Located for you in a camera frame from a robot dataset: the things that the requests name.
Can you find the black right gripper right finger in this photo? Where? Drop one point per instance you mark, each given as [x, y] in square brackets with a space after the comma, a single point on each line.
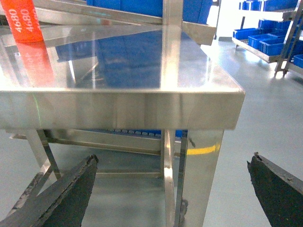
[280, 193]

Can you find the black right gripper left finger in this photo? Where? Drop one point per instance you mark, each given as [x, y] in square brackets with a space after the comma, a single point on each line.
[62, 204]

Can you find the orange cylindrical capacitor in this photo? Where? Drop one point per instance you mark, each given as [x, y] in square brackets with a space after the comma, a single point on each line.
[22, 19]

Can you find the stainless steel work table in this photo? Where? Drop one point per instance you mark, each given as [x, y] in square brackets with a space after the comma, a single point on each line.
[153, 114]

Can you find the steel shelf rack with bins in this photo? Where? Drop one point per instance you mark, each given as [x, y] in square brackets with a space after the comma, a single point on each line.
[279, 35]

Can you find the steel roller conveyor rack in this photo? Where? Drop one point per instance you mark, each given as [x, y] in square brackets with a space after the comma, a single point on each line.
[77, 12]

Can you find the large blue plastic crate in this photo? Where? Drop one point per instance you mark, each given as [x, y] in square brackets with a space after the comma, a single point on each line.
[194, 11]

